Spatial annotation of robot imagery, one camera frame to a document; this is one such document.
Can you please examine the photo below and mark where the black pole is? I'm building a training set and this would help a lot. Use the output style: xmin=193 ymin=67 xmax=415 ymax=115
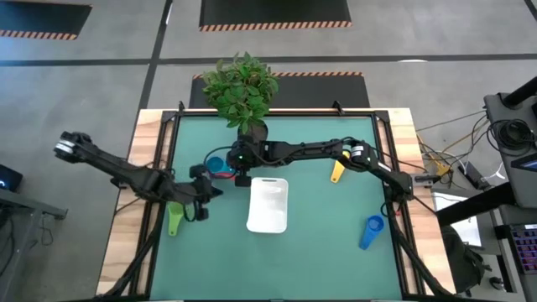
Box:
xmin=502 ymin=75 xmax=537 ymax=108

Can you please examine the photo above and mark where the green table mat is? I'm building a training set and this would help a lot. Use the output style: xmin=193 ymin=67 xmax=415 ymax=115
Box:
xmin=149 ymin=115 xmax=404 ymax=301

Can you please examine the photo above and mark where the yellow measuring cup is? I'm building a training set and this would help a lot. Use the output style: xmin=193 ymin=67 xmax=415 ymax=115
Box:
xmin=330 ymin=150 xmax=347 ymax=185

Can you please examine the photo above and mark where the black backpack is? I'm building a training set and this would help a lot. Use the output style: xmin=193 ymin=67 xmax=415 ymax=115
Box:
xmin=440 ymin=224 xmax=492 ymax=294

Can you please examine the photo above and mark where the black power strip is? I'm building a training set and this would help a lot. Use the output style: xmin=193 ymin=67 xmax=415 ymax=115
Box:
xmin=456 ymin=161 xmax=487 ymax=190

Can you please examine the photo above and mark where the grey metal stand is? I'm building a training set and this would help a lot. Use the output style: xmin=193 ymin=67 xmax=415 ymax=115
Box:
xmin=0 ymin=188 xmax=69 ymax=302

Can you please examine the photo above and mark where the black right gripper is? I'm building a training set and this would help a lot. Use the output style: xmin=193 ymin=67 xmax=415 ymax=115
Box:
xmin=222 ymin=140 xmax=258 ymax=188

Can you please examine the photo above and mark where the white plastic basket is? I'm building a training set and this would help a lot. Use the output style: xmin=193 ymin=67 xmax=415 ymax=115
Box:
xmin=245 ymin=177 xmax=289 ymax=234

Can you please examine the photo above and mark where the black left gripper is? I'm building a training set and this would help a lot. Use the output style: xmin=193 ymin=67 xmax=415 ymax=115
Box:
xmin=174 ymin=164 xmax=224 ymax=222

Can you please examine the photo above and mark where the purple measuring cup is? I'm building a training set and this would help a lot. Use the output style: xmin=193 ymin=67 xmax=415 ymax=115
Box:
xmin=205 ymin=155 xmax=236 ymax=180

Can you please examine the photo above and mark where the dark tablet screen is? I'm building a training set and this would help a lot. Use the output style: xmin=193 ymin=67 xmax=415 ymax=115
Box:
xmin=0 ymin=163 xmax=24 ymax=193

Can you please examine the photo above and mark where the keyboard with blue keys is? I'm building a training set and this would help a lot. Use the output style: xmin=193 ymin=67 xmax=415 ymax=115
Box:
xmin=509 ymin=223 xmax=537 ymax=276

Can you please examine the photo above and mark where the blue measuring cup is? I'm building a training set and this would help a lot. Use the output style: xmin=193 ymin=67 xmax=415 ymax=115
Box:
xmin=358 ymin=214 xmax=386 ymax=252

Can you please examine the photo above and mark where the white sheet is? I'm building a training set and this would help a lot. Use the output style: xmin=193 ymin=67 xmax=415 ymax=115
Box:
xmin=431 ymin=190 xmax=483 ymax=248

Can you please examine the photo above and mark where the black metal table frame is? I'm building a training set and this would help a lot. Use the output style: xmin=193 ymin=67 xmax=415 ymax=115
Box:
xmin=94 ymin=100 xmax=456 ymax=302

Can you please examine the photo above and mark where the dark laptop screen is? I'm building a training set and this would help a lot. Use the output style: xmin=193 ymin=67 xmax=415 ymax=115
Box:
xmin=510 ymin=151 xmax=537 ymax=173

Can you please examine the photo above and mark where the coiled black cable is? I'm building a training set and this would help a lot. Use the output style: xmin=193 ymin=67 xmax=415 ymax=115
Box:
xmin=486 ymin=118 xmax=537 ymax=153

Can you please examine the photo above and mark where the grey equipment cart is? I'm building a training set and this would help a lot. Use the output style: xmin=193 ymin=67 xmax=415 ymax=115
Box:
xmin=482 ymin=90 xmax=537 ymax=211

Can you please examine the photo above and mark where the green measuring cup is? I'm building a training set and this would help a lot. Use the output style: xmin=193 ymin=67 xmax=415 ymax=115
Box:
xmin=167 ymin=200 xmax=188 ymax=237

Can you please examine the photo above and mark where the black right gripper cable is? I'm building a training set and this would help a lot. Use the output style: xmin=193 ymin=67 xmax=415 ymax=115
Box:
xmin=203 ymin=145 xmax=236 ymax=180

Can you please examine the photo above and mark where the green potted plant black pot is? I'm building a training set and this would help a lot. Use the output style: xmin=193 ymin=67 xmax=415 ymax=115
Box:
xmin=201 ymin=51 xmax=280 ymax=146

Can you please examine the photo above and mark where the yellow cable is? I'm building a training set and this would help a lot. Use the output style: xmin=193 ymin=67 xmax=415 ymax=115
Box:
xmin=414 ymin=133 xmax=454 ymax=177

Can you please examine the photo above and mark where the black beam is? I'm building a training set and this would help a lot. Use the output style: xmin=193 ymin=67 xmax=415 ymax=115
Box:
xmin=435 ymin=180 xmax=519 ymax=228

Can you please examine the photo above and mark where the black hazard-striped floor mat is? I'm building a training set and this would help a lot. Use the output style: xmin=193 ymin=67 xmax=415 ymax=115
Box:
xmin=188 ymin=70 xmax=372 ymax=109
xmin=198 ymin=0 xmax=353 ymax=33
xmin=0 ymin=0 xmax=93 ymax=41

